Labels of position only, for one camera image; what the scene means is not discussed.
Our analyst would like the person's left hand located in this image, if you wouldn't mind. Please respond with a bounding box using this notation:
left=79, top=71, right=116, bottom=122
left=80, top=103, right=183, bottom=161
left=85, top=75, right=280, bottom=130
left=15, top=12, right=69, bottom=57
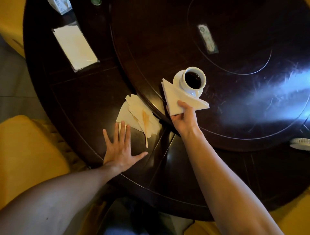
left=102, top=121, right=149, bottom=174

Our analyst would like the person's right hand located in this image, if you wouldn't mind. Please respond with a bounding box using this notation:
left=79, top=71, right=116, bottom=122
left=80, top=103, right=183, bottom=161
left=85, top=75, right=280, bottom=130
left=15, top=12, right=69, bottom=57
left=166, top=100, right=203, bottom=138

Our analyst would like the white cloth napkin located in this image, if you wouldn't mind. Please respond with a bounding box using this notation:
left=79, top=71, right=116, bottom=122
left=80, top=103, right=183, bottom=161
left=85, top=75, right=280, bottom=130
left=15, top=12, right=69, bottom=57
left=161, top=78, right=210, bottom=117

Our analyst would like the wooden stir stick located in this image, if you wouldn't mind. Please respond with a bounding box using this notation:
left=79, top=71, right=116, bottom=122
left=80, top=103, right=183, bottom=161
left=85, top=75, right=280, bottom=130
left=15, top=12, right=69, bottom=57
left=142, top=111, right=150, bottom=148

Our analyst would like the white coffee cup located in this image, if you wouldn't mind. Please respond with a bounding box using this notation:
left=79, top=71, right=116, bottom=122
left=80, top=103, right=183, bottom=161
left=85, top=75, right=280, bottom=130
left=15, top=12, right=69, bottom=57
left=179, top=66, right=207, bottom=98

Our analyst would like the white saucer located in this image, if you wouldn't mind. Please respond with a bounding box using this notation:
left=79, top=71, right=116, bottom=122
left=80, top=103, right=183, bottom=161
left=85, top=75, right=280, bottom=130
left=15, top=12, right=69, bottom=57
left=172, top=69, right=204, bottom=98

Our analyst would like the person's right forearm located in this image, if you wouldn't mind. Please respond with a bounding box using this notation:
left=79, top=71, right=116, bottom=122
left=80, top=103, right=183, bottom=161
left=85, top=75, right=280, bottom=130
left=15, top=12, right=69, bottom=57
left=181, top=129, right=284, bottom=235

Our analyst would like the person's left forearm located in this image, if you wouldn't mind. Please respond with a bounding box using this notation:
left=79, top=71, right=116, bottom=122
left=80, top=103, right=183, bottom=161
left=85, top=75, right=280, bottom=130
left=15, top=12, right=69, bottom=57
left=0, top=164, right=120, bottom=235

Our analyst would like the flat cream paper tissue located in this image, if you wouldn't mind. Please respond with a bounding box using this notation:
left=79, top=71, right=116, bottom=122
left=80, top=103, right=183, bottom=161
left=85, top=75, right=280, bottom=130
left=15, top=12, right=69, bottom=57
left=116, top=101, right=143, bottom=132

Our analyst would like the folded cream paper tissue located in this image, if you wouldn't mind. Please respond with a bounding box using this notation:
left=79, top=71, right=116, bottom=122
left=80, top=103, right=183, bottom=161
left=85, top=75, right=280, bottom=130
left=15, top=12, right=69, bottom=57
left=125, top=94, right=162, bottom=138

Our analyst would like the dark wooden turntable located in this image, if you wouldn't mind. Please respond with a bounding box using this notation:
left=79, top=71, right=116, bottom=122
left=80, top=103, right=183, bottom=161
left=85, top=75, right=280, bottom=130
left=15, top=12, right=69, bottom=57
left=109, top=0, right=310, bottom=152

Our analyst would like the dark wooden round table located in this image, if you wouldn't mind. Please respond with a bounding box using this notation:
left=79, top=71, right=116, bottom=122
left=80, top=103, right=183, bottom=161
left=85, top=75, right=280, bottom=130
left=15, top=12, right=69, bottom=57
left=22, top=0, right=310, bottom=222

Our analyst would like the yellow covered chair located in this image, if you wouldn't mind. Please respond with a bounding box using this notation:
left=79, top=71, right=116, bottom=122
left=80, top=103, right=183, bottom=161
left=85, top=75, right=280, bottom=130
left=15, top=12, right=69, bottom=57
left=0, top=0, right=26, bottom=58
left=184, top=189, right=310, bottom=235
left=0, top=115, right=108, bottom=235

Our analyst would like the white tissue pack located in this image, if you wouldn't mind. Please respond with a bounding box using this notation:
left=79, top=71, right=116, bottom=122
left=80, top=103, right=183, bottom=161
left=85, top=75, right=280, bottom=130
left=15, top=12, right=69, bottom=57
left=52, top=25, right=100, bottom=72

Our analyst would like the cream handheld fan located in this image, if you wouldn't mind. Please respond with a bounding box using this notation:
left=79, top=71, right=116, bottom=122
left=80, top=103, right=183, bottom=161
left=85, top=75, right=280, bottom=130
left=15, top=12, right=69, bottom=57
left=289, top=138, right=310, bottom=151

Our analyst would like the black tray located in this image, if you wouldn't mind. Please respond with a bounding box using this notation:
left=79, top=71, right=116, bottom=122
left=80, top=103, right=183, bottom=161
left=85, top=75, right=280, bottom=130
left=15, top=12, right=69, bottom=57
left=51, top=14, right=101, bottom=73

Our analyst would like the colourful printed box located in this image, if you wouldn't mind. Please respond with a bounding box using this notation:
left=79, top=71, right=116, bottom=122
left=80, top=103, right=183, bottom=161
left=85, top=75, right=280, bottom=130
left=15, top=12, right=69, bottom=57
left=47, top=0, right=73, bottom=15

